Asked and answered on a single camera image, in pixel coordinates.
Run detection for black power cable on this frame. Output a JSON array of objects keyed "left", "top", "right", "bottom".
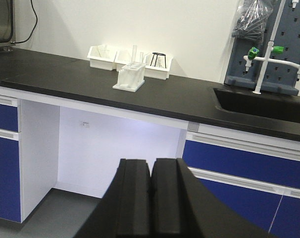
[{"left": 10, "top": 0, "right": 39, "bottom": 45}]

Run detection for blue right cabinet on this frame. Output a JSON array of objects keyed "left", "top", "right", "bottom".
[{"left": 179, "top": 123, "right": 300, "bottom": 238}]

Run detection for black lab sink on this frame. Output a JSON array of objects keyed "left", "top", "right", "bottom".
[{"left": 213, "top": 88, "right": 300, "bottom": 123}]

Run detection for white test tube rack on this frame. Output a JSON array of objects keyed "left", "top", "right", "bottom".
[{"left": 112, "top": 62, "right": 146, "bottom": 92}]

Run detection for short clear test tube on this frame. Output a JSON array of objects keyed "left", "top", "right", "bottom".
[{"left": 140, "top": 52, "right": 144, "bottom": 65}]

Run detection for middle white storage bin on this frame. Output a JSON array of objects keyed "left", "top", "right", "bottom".
[{"left": 115, "top": 49, "right": 146, "bottom": 71}]

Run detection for left white storage bin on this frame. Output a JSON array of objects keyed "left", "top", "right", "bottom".
[{"left": 87, "top": 44, "right": 117, "bottom": 71}]

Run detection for blue cabinet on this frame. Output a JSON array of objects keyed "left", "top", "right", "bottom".
[
  {"left": 179, "top": 123, "right": 300, "bottom": 238},
  {"left": 0, "top": 95, "right": 21, "bottom": 223}
]

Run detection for clear plastic bag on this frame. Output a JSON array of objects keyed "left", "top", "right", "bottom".
[{"left": 231, "top": 0, "right": 276, "bottom": 43}]

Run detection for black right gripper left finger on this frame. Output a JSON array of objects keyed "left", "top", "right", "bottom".
[{"left": 75, "top": 159, "right": 150, "bottom": 238}]

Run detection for white lab faucet green knobs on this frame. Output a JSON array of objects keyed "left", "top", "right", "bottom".
[{"left": 244, "top": 0, "right": 300, "bottom": 96}]

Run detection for right white storage bin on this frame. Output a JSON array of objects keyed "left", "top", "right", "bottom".
[{"left": 144, "top": 53, "right": 174, "bottom": 80}]

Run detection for white storage bin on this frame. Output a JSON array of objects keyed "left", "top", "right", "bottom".
[
  {"left": 87, "top": 44, "right": 117, "bottom": 71},
  {"left": 144, "top": 53, "right": 174, "bottom": 80},
  {"left": 115, "top": 49, "right": 146, "bottom": 71}
]

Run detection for black wire tripod stand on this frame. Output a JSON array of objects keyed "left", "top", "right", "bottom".
[{"left": 150, "top": 52, "right": 166, "bottom": 68}]

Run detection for stainless steel appliance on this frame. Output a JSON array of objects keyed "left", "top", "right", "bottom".
[{"left": 0, "top": 0, "right": 16, "bottom": 52}]

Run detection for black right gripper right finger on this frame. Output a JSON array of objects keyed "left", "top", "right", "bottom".
[{"left": 151, "top": 158, "right": 273, "bottom": 238}]

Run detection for tall clear test tube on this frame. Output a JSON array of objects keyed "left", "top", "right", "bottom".
[{"left": 131, "top": 45, "right": 138, "bottom": 63}]

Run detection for blue left cabinet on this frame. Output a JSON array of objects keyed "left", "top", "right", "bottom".
[{"left": 0, "top": 95, "right": 21, "bottom": 223}]

